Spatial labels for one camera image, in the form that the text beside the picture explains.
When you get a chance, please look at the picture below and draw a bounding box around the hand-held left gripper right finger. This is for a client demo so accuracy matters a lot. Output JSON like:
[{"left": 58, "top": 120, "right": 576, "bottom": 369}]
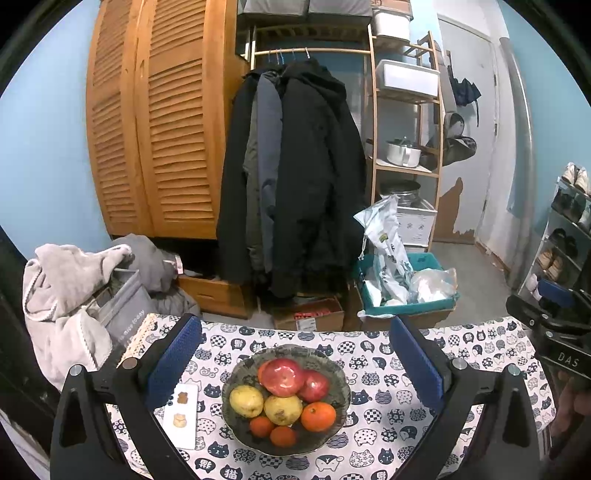
[{"left": 389, "top": 315, "right": 541, "bottom": 480}]

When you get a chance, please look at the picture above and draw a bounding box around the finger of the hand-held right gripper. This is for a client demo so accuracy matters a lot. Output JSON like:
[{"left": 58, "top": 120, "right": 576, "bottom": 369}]
[
  {"left": 505, "top": 295, "right": 578, "bottom": 342},
  {"left": 538, "top": 279, "right": 591, "bottom": 319}
]

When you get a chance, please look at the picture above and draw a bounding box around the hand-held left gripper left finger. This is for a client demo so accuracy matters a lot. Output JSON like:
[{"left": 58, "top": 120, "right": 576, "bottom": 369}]
[{"left": 50, "top": 314, "right": 204, "bottom": 480}]

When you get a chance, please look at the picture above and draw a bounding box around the yellow-green pear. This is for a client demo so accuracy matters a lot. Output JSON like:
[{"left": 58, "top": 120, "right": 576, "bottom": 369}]
[
  {"left": 264, "top": 394, "right": 304, "bottom": 426},
  {"left": 229, "top": 385, "right": 265, "bottom": 417}
]

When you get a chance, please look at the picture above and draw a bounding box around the green patterned bowl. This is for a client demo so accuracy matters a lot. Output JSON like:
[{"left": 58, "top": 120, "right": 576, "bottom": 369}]
[{"left": 222, "top": 344, "right": 352, "bottom": 457}]

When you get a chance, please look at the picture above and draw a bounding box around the red apple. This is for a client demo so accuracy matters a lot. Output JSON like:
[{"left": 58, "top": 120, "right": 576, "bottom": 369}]
[
  {"left": 298, "top": 369, "right": 330, "bottom": 403},
  {"left": 263, "top": 357, "right": 306, "bottom": 398}
]

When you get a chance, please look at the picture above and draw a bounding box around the small tangerine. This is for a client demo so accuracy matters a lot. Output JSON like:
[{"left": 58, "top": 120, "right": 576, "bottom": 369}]
[
  {"left": 250, "top": 415, "right": 275, "bottom": 438},
  {"left": 270, "top": 425, "right": 297, "bottom": 448}
]

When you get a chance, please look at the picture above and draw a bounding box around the person's right hand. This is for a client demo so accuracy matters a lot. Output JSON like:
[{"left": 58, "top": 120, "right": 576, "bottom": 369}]
[{"left": 551, "top": 374, "right": 591, "bottom": 439}]

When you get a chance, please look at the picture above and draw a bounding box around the large cardboard box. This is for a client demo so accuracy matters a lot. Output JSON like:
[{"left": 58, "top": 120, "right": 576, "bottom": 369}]
[{"left": 346, "top": 281, "right": 455, "bottom": 332}]

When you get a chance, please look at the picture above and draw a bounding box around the teal basket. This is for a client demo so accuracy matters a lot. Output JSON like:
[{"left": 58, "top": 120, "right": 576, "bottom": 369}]
[{"left": 353, "top": 251, "right": 460, "bottom": 319}]

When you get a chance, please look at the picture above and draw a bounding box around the grey storage bag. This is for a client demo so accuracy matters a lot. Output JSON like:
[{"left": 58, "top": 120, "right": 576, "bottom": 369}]
[{"left": 85, "top": 270, "right": 155, "bottom": 361}]

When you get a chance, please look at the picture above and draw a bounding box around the wooden drawer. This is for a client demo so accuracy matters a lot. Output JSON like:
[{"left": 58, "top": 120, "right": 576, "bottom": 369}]
[{"left": 178, "top": 274, "right": 250, "bottom": 319}]

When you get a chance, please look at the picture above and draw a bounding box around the cat print tablecloth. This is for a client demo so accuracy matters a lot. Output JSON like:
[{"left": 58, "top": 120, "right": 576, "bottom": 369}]
[{"left": 115, "top": 313, "right": 552, "bottom": 480}]

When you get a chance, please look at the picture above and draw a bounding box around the white sticker sheet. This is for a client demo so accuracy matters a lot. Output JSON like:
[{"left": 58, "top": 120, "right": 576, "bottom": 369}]
[{"left": 164, "top": 383, "right": 199, "bottom": 450}]

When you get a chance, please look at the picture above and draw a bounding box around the clear plastic bag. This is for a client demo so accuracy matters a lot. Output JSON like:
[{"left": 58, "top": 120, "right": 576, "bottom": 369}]
[{"left": 409, "top": 268, "right": 458, "bottom": 303}]

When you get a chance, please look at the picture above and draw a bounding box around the dark grey garment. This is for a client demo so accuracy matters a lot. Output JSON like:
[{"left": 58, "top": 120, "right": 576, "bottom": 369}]
[{"left": 111, "top": 233, "right": 201, "bottom": 317}]

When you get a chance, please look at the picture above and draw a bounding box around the cardboard box with red packets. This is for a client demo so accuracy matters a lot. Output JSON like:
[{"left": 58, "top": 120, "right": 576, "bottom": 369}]
[{"left": 272, "top": 295, "right": 345, "bottom": 332}]

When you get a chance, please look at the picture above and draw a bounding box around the shoe rack with shoes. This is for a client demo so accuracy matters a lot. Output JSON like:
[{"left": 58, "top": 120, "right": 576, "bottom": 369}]
[{"left": 526, "top": 161, "right": 591, "bottom": 296}]

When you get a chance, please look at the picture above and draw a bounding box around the metal pipe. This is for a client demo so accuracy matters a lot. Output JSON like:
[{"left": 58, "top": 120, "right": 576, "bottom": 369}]
[{"left": 499, "top": 37, "right": 536, "bottom": 291}]

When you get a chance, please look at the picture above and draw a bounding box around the white patterned box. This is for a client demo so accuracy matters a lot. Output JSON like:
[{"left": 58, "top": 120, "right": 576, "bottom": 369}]
[{"left": 396, "top": 198, "right": 437, "bottom": 245}]

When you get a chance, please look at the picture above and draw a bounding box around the light grey fleece robe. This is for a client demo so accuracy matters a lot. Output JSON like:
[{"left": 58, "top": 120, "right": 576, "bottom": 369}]
[{"left": 22, "top": 244, "right": 134, "bottom": 391}]

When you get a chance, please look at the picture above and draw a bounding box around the white door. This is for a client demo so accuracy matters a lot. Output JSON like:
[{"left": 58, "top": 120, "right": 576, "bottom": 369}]
[{"left": 436, "top": 14, "right": 502, "bottom": 245}]

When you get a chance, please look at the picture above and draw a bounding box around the steel pot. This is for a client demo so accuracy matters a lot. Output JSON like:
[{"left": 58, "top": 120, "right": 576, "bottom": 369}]
[{"left": 379, "top": 181, "right": 422, "bottom": 206}]

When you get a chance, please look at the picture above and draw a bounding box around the dark hanging bag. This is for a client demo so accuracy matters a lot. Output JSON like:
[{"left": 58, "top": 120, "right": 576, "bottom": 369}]
[{"left": 418, "top": 136, "right": 477, "bottom": 169}]

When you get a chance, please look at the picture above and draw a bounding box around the olive green jacket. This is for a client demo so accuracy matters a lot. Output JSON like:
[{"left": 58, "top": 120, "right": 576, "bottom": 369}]
[{"left": 245, "top": 120, "right": 262, "bottom": 273}]

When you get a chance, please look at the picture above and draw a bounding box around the grey hanging pouch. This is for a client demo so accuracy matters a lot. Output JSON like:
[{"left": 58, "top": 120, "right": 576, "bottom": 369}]
[{"left": 443, "top": 113, "right": 466, "bottom": 139}]

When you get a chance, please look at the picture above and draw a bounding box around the white pot with lid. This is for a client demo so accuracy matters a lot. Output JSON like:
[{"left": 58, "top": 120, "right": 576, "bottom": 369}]
[{"left": 385, "top": 137, "right": 423, "bottom": 168}]

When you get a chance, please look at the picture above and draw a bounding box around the black hooded coat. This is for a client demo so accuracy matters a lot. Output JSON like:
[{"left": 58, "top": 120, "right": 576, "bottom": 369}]
[{"left": 270, "top": 58, "right": 368, "bottom": 298}]

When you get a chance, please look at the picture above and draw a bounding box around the dark blue umbrella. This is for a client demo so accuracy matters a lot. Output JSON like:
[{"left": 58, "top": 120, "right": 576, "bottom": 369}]
[{"left": 450, "top": 76, "right": 482, "bottom": 127}]

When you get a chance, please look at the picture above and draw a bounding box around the grey jacket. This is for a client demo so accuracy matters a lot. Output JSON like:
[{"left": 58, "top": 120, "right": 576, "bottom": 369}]
[{"left": 256, "top": 71, "right": 283, "bottom": 273}]

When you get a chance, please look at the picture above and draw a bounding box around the wooden louvered wardrobe door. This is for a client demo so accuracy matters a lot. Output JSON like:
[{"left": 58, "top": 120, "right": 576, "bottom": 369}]
[
  {"left": 85, "top": 0, "right": 155, "bottom": 238},
  {"left": 134, "top": 0, "right": 245, "bottom": 241}
]

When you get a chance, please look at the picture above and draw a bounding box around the bamboo shelf rack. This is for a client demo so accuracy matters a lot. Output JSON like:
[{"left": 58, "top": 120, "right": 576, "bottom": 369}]
[{"left": 365, "top": 23, "right": 446, "bottom": 252}]

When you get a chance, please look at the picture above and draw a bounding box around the large white storage box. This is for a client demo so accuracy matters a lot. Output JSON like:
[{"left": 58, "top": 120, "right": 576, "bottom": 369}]
[{"left": 375, "top": 59, "right": 439, "bottom": 97}]

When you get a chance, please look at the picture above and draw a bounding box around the small white storage box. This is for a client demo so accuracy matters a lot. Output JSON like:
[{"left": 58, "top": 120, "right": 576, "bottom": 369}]
[{"left": 372, "top": 7, "right": 414, "bottom": 38}]

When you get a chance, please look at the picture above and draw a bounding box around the wooden slatted shelf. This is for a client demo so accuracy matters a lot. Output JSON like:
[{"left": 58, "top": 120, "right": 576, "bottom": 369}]
[{"left": 254, "top": 25, "right": 370, "bottom": 44}]

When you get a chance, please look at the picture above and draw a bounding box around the grey fabric bin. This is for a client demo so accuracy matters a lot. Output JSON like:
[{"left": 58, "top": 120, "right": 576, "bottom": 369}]
[
  {"left": 240, "top": 0, "right": 309, "bottom": 16},
  {"left": 308, "top": 0, "right": 372, "bottom": 14}
]

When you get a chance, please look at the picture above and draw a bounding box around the wooden clothes rail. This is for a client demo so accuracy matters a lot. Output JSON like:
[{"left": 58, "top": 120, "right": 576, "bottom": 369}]
[{"left": 252, "top": 46, "right": 372, "bottom": 58}]

